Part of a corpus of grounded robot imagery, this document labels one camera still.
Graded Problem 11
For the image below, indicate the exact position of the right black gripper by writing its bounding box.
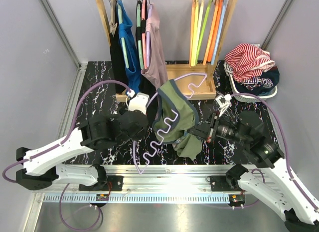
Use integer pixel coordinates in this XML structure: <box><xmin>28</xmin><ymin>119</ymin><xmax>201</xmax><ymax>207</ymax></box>
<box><xmin>187</xmin><ymin>110</ymin><xmax>251</xmax><ymax>146</ymax></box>

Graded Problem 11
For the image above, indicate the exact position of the olive green top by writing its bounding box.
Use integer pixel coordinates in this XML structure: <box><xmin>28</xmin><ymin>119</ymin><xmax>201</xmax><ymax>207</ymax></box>
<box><xmin>152</xmin><ymin>79</ymin><xmax>203</xmax><ymax>160</ymax></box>

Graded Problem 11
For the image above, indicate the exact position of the purple hanger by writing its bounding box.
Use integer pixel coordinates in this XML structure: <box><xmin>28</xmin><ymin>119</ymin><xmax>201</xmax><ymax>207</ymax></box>
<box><xmin>132</xmin><ymin>72</ymin><xmax>208</xmax><ymax>175</ymax></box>

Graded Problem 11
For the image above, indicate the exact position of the red white striped top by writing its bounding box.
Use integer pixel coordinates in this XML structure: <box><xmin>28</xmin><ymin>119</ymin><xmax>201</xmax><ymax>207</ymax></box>
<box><xmin>225</xmin><ymin>43</ymin><xmax>276</xmax><ymax>82</ymax></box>

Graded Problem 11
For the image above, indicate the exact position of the yellow plastic hanger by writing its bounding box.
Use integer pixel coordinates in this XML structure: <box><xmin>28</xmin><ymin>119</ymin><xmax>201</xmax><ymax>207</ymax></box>
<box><xmin>191</xmin><ymin>0</ymin><xmax>204</xmax><ymax>66</ymax></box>

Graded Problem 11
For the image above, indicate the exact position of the black white striped tank top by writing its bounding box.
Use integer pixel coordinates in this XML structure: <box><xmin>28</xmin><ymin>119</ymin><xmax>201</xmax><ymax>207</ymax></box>
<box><xmin>223</xmin><ymin>61</ymin><xmax>234</xmax><ymax>78</ymax></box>

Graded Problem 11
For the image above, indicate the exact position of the orange hanger with red top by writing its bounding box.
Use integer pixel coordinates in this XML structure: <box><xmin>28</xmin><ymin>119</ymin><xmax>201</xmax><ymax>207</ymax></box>
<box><xmin>189</xmin><ymin>0</ymin><xmax>197</xmax><ymax>67</ymax></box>

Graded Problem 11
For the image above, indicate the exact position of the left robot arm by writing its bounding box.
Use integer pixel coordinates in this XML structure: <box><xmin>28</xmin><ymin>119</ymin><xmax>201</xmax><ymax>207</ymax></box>
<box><xmin>15</xmin><ymin>110</ymin><xmax>149</xmax><ymax>191</ymax></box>

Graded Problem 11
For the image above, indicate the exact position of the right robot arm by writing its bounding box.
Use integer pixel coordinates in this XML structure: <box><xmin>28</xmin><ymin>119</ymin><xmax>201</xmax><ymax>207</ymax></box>
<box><xmin>188</xmin><ymin>111</ymin><xmax>319</xmax><ymax>232</ymax></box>

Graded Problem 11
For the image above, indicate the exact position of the mauve pink top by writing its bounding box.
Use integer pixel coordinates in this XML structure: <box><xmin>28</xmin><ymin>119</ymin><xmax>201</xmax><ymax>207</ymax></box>
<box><xmin>141</xmin><ymin>3</ymin><xmax>168</xmax><ymax>89</ymax></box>

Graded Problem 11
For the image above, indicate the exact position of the blue top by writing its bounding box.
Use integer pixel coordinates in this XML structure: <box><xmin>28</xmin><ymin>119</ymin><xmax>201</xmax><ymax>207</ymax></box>
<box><xmin>117</xmin><ymin>0</ymin><xmax>141</xmax><ymax>93</ymax></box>

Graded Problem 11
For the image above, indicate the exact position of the black garment on clip hanger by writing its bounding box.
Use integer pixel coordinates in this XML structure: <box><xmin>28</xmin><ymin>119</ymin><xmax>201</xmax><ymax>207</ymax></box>
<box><xmin>108</xmin><ymin>32</ymin><xmax>129</xmax><ymax>93</ymax></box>

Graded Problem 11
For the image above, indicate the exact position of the lilac hanger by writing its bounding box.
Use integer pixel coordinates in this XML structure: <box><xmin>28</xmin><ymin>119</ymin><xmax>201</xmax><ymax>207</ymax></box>
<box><xmin>146</xmin><ymin>4</ymin><xmax>153</xmax><ymax>67</ymax></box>

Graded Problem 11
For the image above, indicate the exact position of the lime green empty hanger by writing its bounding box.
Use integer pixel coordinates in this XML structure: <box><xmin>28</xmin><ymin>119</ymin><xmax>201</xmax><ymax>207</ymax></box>
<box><xmin>198</xmin><ymin>0</ymin><xmax>213</xmax><ymax>58</ymax></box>

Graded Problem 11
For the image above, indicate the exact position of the orange empty hanger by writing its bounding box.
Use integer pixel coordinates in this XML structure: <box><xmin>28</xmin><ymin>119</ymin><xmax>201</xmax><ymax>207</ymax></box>
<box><xmin>207</xmin><ymin>0</ymin><xmax>224</xmax><ymax>63</ymax></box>
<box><xmin>203</xmin><ymin>0</ymin><xmax>220</xmax><ymax>65</ymax></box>

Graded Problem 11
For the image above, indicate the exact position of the light blue empty hanger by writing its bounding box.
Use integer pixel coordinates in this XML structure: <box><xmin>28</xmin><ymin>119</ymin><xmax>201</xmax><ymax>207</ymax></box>
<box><xmin>211</xmin><ymin>0</ymin><xmax>228</xmax><ymax>65</ymax></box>

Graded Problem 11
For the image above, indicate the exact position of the cream empty hanger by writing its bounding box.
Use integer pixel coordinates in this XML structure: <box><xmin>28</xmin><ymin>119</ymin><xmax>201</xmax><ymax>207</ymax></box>
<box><xmin>194</xmin><ymin>0</ymin><xmax>205</xmax><ymax>65</ymax></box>

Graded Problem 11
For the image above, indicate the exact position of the wooden clip hanger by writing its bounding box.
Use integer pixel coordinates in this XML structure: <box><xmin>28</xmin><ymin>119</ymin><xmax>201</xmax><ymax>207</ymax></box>
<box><xmin>109</xmin><ymin>0</ymin><xmax>118</xmax><ymax>37</ymax></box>

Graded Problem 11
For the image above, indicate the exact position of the pink hanger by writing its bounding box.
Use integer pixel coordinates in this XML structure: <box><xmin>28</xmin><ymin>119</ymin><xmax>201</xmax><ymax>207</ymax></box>
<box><xmin>141</xmin><ymin>0</ymin><xmax>147</xmax><ymax>69</ymax></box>

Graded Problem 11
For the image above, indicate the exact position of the mint green hanger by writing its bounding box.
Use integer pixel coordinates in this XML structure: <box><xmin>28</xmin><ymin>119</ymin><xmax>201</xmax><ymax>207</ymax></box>
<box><xmin>117</xmin><ymin>2</ymin><xmax>129</xmax><ymax>69</ymax></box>

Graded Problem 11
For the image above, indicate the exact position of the wooden clothes rack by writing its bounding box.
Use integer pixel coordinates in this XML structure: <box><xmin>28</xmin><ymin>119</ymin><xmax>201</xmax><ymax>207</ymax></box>
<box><xmin>95</xmin><ymin>0</ymin><xmax>238</xmax><ymax>100</ymax></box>

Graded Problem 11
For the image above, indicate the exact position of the navy printed shirt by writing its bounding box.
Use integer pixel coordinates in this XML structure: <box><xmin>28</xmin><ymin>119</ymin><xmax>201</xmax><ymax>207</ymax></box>
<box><xmin>234</xmin><ymin>66</ymin><xmax>280</xmax><ymax>95</ymax></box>

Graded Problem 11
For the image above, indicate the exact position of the aluminium rail base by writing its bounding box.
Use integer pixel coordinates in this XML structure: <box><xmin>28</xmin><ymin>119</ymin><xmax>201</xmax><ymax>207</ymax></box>
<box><xmin>24</xmin><ymin>63</ymin><xmax>305</xmax><ymax>232</ymax></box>

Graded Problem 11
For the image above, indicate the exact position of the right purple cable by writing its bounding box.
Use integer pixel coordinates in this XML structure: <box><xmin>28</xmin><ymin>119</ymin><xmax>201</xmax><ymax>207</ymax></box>
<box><xmin>230</xmin><ymin>92</ymin><xmax>319</xmax><ymax>210</ymax></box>

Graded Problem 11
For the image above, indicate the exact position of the purple cable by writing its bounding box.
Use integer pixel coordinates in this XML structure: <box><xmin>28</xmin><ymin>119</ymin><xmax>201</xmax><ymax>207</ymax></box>
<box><xmin>230</xmin><ymin>92</ymin><xmax>319</xmax><ymax>210</ymax></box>
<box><xmin>1</xmin><ymin>79</ymin><xmax>133</xmax><ymax>183</ymax></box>

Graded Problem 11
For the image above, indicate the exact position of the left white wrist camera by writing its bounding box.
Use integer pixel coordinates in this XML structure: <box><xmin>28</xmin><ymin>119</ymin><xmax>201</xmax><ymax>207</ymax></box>
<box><xmin>126</xmin><ymin>89</ymin><xmax>150</xmax><ymax>115</ymax></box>

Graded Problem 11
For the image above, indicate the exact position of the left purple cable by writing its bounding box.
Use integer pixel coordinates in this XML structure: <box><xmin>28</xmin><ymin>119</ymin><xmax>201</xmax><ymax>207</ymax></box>
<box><xmin>1</xmin><ymin>79</ymin><xmax>133</xmax><ymax>183</ymax></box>

